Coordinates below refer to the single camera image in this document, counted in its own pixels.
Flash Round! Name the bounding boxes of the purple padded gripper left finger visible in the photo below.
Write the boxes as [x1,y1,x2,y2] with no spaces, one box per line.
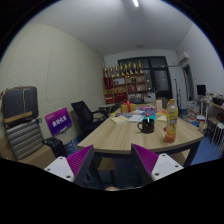
[45,145,94,186]

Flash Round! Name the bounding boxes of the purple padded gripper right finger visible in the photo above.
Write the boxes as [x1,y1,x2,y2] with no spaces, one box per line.
[131,144,183,186]

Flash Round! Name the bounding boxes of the black mug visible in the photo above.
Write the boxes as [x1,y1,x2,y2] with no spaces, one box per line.
[137,119,154,134]

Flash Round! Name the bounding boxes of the wooden conference table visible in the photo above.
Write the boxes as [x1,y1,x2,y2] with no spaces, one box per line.
[76,102,205,168]

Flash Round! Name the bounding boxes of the white papers on table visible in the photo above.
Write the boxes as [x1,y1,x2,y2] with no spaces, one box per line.
[128,115,144,122]

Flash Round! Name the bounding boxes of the purple sign board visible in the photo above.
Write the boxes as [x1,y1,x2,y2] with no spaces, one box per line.
[45,107,72,136]

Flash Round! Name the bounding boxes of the black office chair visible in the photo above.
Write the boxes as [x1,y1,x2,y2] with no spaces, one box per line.
[71,101,108,135]

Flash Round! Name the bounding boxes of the yellow notebook on table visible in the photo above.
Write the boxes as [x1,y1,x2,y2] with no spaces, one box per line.
[111,115,128,124]

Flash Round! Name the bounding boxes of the orange juice plastic bottle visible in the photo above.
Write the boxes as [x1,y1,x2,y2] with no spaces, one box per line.
[165,99,178,143]

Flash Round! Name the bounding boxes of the silver ribbed suitcase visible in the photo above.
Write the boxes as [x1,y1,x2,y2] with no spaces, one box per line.
[6,119,43,160]

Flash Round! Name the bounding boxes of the yellow box on table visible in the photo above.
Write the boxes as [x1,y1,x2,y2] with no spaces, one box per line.
[121,103,136,113]

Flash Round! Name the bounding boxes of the white stool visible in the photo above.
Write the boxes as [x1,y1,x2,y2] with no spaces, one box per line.
[211,122,224,143]

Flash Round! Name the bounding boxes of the side desk at right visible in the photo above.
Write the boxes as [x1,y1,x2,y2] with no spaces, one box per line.
[196,98,224,134]

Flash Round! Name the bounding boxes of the wooden trophy shelf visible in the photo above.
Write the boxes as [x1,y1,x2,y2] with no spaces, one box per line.
[103,61,147,104]

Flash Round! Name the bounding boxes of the computer monitor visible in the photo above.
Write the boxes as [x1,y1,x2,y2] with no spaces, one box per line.
[197,85,206,96]

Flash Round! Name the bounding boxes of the dark suitcase with straps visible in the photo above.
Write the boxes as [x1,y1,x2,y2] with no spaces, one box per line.
[1,86,39,129]

